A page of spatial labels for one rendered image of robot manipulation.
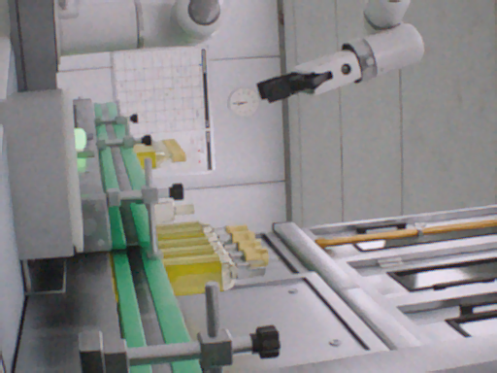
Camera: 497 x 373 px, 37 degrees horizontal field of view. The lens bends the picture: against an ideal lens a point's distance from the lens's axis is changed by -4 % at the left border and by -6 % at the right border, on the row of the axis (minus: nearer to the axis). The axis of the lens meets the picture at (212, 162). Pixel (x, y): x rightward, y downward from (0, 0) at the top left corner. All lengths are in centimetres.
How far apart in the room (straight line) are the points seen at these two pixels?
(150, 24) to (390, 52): 44
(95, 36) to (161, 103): 586
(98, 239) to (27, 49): 33
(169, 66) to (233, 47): 63
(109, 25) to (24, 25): 24
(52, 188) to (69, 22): 45
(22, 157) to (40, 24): 27
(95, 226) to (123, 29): 38
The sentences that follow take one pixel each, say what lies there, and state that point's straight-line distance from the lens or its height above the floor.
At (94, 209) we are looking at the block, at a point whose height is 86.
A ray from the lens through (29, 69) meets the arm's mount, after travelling 129.
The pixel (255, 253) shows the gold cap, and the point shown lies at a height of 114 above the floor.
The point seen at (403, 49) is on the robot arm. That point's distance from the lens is 139.
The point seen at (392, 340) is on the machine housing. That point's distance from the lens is 137.
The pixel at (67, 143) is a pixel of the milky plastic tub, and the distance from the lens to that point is 106.
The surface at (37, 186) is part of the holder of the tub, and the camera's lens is 107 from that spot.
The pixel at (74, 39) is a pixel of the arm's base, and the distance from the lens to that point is 144.
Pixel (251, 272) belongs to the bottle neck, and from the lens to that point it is 135.
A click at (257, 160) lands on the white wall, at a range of 751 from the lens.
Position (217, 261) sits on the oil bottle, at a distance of 132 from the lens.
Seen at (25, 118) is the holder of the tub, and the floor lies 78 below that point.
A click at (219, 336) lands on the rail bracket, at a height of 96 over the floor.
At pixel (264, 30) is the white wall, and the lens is 742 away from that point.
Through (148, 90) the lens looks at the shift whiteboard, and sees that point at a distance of 726.
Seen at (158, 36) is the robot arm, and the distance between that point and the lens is 146.
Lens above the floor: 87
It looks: 9 degrees up
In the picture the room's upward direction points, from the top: 85 degrees clockwise
